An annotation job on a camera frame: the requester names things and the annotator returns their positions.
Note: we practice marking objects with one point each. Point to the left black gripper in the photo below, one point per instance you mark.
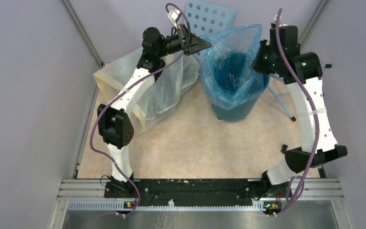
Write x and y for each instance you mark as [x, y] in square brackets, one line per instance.
[192, 43]

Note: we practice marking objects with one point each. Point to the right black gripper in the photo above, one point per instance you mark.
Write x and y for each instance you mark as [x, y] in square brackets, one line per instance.
[257, 65]

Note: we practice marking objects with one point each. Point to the blue plastic trash bag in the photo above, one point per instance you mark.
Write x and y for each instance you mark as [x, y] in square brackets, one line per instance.
[245, 39]

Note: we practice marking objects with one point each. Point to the teal plastic trash bin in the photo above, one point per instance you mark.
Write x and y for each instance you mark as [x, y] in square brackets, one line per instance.
[236, 107]

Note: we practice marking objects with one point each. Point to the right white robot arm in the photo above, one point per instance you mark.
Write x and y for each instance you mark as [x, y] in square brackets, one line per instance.
[302, 75]

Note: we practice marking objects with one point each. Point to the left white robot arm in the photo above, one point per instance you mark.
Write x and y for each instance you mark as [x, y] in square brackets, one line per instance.
[114, 124]

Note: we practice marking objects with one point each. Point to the light blue perforated stool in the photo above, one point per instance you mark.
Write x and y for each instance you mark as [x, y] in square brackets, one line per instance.
[207, 20]

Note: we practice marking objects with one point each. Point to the translucent white bag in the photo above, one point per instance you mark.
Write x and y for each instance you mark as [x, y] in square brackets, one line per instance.
[160, 100]

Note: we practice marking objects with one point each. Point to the small black clip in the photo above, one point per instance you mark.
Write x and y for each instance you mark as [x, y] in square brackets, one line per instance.
[284, 148]

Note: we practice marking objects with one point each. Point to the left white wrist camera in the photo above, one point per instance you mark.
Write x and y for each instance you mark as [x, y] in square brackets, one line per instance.
[174, 15]

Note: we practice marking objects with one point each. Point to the right aluminium frame post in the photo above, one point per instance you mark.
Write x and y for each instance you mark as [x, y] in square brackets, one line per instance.
[316, 14]

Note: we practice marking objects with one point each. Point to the aluminium frame post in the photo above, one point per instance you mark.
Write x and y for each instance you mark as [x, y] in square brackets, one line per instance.
[316, 14]
[82, 32]

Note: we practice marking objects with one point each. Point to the left aluminium frame post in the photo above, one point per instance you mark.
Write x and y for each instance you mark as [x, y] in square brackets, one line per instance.
[82, 32]

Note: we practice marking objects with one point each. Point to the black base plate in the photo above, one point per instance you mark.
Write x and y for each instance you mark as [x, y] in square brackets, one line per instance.
[230, 192]

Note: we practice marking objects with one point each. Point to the white cable duct strip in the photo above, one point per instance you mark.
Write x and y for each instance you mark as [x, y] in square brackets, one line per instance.
[121, 206]

